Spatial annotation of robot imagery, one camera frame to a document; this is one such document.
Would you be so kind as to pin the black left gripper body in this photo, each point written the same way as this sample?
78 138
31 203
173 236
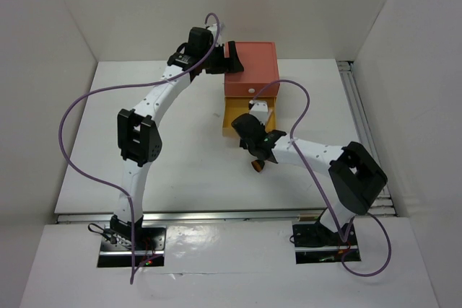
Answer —
216 63

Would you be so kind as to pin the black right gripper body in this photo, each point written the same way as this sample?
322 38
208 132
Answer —
243 143

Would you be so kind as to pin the small black kabuki brush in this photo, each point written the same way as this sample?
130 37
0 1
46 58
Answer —
258 165

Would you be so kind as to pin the yellow drawer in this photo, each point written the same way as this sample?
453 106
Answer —
236 106

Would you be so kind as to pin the pink makeup stick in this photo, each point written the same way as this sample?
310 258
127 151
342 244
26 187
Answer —
268 117

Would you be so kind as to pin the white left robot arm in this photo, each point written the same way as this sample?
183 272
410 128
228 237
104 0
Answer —
138 128

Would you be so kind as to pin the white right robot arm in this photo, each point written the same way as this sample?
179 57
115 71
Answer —
347 177

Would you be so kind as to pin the coral three-tier drawer organizer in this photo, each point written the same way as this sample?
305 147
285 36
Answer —
260 65

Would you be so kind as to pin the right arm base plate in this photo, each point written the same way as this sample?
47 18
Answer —
313 244

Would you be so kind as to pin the aluminium front rail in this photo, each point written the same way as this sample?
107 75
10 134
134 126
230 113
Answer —
266 214

